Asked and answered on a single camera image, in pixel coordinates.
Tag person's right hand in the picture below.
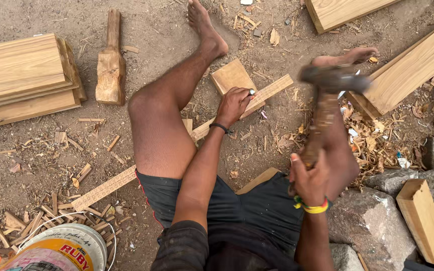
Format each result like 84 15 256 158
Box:
289 149 331 206

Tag person's left hand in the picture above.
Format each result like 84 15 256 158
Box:
215 87 255 129

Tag wooden handled hammer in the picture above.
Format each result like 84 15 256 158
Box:
288 65 373 197

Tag square wooden block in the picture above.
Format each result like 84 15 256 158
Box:
210 58 266 120

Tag black wristband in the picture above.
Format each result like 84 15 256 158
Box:
209 122 234 135

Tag person's left leg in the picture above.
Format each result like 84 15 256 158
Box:
128 0 229 180

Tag wooden seat board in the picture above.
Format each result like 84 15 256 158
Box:
235 167 281 195

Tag black shorts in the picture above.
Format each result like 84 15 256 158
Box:
135 169 332 260

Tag thick light wooden plank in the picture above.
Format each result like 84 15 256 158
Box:
305 0 402 35

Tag yellow green red wristband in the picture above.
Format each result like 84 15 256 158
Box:
293 195 330 215

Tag wooden mallet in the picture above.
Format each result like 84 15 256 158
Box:
95 9 126 106

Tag heap of wood shavings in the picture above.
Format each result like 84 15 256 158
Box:
277 96 428 189

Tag dark shirt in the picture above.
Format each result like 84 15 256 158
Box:
150 220 304 271

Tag long carved wooden strip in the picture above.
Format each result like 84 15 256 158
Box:
71 74 294 212

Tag long wide wooden plank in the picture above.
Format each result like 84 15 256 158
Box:
344 16 434 121

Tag flat grey stone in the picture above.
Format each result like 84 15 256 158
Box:
364 168 419 198

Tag large pinkish grey stone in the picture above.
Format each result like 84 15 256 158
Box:
327 187 418 271

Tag small grey stone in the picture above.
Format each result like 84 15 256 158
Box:
329 243 365 271

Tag upright rectangular wooden block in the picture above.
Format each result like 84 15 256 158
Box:
396 178 434 265

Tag stack of wooden planks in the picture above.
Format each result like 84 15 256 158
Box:
0 33 88 132

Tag white and yellow plastic bucket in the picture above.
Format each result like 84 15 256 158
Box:
0 223 108 271

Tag pile of wood offcuts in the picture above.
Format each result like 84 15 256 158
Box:
0 192 131 269

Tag wire bucket handle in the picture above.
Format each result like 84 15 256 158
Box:
16 211 117 271

